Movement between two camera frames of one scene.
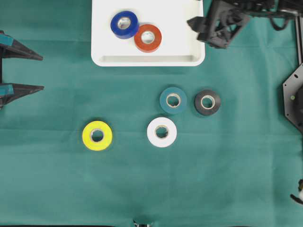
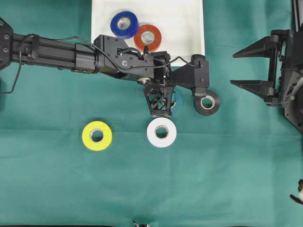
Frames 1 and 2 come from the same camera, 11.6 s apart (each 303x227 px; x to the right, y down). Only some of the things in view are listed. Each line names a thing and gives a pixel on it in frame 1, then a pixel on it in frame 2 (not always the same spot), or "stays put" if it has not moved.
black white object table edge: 299,199 stays put
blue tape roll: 124,24 stays put
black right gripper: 226,17 -> 286,81
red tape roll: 147,38 stays put
